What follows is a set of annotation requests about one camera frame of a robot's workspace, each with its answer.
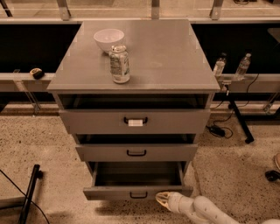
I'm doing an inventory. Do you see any black power adapter with cable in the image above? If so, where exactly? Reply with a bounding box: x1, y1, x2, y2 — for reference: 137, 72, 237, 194
206, 113, 234, 139

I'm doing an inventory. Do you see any clear water bottle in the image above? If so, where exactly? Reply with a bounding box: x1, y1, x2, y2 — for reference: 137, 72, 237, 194
234, 53, 251, 81
213, 52, 227, 77

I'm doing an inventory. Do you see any grey top drawer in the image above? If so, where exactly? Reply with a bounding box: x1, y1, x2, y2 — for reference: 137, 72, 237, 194
58, 94, 210, 135

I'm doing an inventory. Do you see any left clear water bottle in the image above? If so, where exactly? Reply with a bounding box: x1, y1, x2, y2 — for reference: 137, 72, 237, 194
213, 52, 227, 77

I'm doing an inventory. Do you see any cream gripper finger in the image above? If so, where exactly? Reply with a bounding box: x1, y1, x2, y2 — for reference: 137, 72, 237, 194
156, 192, 174, 211

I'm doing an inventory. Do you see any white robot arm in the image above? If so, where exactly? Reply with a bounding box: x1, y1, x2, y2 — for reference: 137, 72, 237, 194
156, 192, 241, 224

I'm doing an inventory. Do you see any white bowl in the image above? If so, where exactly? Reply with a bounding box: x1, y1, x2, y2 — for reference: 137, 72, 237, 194
94, 29, 124, 53

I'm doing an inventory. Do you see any grey middle drawer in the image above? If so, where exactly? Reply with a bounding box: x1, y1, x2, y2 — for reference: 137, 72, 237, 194
76, 134, 198, 162

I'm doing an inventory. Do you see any black stand leg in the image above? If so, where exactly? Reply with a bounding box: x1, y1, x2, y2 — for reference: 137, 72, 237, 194
17, 164, 43, 224
227, 95, 255, 144

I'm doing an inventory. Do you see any grey drawer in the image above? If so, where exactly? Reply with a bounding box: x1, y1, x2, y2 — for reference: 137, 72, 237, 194
76, 134, 198, 162
58, 94, 210, 135
83, 162, 193, 200

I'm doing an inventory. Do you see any grey drawer cabinet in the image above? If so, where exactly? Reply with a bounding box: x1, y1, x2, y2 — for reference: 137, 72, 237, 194
46, 18, 221, 176

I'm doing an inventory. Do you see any black floor cable left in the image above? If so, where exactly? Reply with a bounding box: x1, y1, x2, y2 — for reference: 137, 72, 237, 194
0, 169, 51, 224

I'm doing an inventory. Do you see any black caster wheel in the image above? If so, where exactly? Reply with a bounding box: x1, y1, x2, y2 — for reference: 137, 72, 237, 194
265, 170, 280, 182

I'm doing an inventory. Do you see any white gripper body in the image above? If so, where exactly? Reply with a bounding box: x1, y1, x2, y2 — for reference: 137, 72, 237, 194
168, 192, 193, 214

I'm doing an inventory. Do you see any silver soda can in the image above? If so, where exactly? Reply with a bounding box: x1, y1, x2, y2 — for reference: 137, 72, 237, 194
108, 44, 130, 84

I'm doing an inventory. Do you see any right clear water bottle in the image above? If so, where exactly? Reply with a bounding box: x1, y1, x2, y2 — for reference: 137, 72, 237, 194
234, 53, 251, 81

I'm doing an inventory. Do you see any small black yellow object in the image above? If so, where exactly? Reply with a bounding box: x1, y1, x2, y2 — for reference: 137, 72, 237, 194
30, 67, 45, 80

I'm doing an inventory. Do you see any black stand leg right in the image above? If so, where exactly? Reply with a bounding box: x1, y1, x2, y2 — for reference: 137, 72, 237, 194
227, 95, 255, 144

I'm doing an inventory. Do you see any grey bottom drawer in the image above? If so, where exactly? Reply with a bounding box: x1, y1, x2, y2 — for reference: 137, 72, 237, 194
83, 162, 193, 200

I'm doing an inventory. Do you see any black stand leg left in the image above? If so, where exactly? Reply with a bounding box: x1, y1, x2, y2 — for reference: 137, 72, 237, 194
17, 164, 43, 224

